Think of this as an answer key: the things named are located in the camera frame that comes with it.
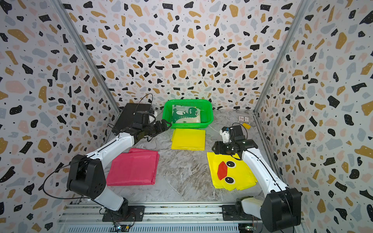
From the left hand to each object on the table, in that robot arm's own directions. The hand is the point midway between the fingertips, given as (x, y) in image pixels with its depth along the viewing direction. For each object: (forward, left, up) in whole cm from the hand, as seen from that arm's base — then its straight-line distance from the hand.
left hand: (168, 125), depth 87 cm
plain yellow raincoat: (+3, -11, -20) cm, 23 cm away
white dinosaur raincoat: (+23, -9, -15) cm, 29 cm away
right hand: (-13, -28, -5) cm, 31 cm away
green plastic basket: (+29, -25, -15) cm, 41 cm away
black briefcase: (+20, +35, -14) cm, 43 cm away
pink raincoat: (-19, +19, -16) cm, 31 cm away
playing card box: (+21, -55, -19) cm, 62 cm away
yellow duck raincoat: (-21, -36, -19) cm, 46 cm away
